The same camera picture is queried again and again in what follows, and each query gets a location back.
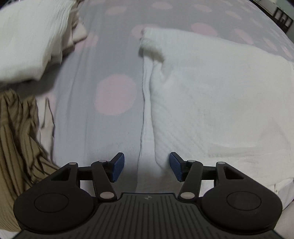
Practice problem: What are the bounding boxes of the white muslin garment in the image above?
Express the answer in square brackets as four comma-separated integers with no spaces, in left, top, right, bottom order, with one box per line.
[137,28,293,207]

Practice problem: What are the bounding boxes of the polka dot bed sheet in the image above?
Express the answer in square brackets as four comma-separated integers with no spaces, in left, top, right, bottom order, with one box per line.
[38,1,293,193]

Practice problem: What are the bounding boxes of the white folded cloth pile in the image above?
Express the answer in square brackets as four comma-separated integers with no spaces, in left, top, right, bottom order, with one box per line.
[1,1,87,84]

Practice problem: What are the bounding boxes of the white black right nightstand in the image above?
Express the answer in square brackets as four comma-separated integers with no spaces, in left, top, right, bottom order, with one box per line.
[272,6,293,33]

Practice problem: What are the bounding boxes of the beige striped garment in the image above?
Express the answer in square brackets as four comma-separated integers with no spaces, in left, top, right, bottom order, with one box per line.
[1,90,58,232]

